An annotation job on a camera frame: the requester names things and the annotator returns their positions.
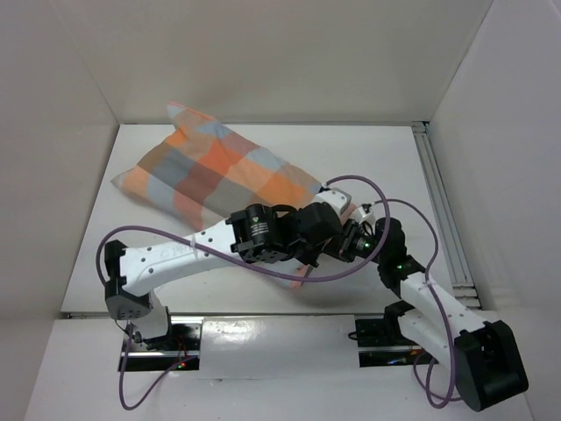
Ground orange grey checked pillowcase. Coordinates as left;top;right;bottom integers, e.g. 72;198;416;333
109;101;356;290

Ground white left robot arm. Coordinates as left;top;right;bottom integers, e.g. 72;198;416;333
103;199;346;350

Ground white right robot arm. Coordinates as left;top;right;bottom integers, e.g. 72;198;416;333
330;218;529;411

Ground aluminium rail frame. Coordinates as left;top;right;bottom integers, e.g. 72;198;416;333
412;122;482;310

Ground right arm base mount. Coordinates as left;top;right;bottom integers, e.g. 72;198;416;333
347;301;431;367

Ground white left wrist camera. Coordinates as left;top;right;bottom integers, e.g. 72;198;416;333
312;188;352;219

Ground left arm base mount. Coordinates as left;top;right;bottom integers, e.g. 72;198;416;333
124;316;202;372

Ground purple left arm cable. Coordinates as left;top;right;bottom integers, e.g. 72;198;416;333
98;174;392;409

